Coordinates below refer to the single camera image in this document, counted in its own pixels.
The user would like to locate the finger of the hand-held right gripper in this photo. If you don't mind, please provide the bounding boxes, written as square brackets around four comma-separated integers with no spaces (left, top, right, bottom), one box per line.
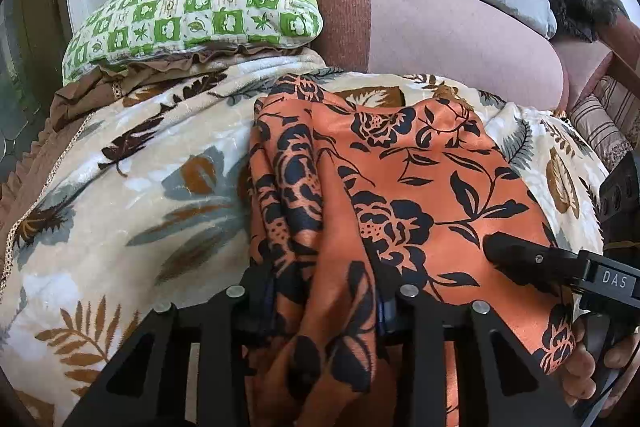
[481,231,590,298]

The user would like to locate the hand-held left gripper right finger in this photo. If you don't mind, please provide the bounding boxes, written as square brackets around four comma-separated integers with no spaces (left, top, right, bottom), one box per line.
[375,284,583,427]

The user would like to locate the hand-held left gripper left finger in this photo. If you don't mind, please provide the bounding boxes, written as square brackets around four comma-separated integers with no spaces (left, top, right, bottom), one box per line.
[64,264,281,427]

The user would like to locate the orange black floral cloth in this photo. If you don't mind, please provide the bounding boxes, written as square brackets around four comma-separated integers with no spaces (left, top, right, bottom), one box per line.
[247,74,586,427]

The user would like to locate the person's right hand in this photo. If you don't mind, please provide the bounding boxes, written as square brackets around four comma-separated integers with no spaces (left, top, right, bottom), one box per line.
[559,317,640,409]

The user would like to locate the striped cushion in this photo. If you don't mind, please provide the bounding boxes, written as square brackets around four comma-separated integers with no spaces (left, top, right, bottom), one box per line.
[567,74,640,172]

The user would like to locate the cream leaf print blanket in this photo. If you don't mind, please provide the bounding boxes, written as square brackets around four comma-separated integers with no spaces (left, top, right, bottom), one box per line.
[0,52,608,427]

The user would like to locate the pink bolster cushion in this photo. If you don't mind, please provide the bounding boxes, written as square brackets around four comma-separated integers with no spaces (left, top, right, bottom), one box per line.
[310,0,616,114]

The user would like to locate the wooden bed frame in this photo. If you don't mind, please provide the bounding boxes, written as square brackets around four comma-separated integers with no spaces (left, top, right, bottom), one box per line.
[596,14,640,88]

